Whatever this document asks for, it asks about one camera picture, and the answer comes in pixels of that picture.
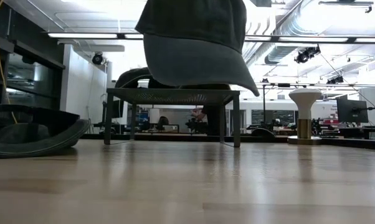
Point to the dark office chair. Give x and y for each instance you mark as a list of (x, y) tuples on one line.
[(163, 123)]

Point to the blue-gray baseball cap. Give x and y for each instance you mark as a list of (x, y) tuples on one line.
[(193, 46)]

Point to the black aluminium table frame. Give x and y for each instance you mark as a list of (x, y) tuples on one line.
[(175, 137)]

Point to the black vertical pole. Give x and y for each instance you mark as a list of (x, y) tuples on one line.
[(264, 105)]

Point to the person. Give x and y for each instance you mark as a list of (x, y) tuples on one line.
[(210, 121)]

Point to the long linear ceiling lamp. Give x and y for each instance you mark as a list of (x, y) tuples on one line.
[(81, 35)]

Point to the black computer monitor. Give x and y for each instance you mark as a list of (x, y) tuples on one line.
[(352, 110)]

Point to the gray perforated metal shelf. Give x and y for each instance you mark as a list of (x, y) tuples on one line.
[(175, 96)]

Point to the black spotlight cluster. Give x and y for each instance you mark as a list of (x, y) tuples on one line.
[(306, 54)]

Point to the black ceiling spotlight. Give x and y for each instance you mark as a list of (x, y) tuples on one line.
[(97, 58)]

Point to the distant linear lamp rail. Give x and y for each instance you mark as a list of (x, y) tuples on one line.
[(299, 84)]

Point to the dark charcoal baseball cap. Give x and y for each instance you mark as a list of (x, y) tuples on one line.
[(130, 77)]

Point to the white-topped brass stand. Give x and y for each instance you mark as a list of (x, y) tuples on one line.
[(304, 99)]

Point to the black dome-shaped object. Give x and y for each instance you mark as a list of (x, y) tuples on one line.
[(262, 133)]

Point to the small black spotlight pair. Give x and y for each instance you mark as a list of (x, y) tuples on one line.
[(335, 80)]

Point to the dark monitor on stand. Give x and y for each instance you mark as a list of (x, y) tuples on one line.
[(117, 109)]

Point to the black baseball cap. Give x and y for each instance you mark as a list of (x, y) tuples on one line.
[(35, 140)]

